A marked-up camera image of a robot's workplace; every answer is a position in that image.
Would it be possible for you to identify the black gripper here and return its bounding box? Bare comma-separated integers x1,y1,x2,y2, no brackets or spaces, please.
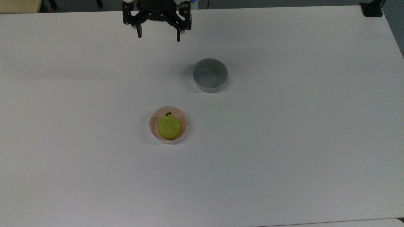
122,0,192,42

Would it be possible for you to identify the green pear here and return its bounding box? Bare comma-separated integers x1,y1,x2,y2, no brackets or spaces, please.
157,112,182,141

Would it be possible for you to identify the grey bowl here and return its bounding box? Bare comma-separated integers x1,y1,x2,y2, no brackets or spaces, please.
193,58,228,93

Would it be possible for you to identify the pink bowl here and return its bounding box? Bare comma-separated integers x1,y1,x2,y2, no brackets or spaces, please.
149,106,189,144

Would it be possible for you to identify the light wooden furniture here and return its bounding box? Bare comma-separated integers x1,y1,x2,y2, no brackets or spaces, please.
0,0,43,14

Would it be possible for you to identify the black table clamp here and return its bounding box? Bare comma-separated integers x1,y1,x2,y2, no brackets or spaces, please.
359,0,386,17

